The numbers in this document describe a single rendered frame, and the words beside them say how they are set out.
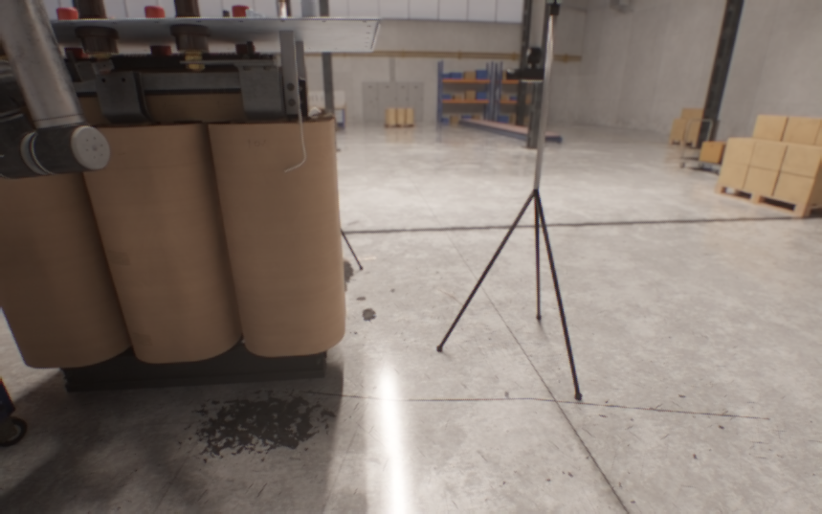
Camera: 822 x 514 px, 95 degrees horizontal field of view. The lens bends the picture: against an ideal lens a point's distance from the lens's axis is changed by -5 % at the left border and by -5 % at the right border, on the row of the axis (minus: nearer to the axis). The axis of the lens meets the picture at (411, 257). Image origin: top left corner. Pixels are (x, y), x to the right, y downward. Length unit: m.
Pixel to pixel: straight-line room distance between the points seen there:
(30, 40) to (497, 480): 1.68
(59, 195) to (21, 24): 0.69
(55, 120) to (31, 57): 0.13
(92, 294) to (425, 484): 1.38
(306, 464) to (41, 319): 1.10
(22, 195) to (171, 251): 0.49
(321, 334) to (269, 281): 0.29
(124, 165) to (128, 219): 0.18
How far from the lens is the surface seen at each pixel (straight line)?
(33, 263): 1.85
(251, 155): 1.42
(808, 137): 6.68
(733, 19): 13.51
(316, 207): 1.45
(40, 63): 1.23
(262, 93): 1.44
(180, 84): 1.57
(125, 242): 1.65
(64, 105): 1.23
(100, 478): 1.78
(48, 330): 1.96
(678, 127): 14.47
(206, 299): 1.67
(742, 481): 1.82
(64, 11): 2.14
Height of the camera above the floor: 1.15
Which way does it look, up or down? 22 degrees down
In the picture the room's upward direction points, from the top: straight up
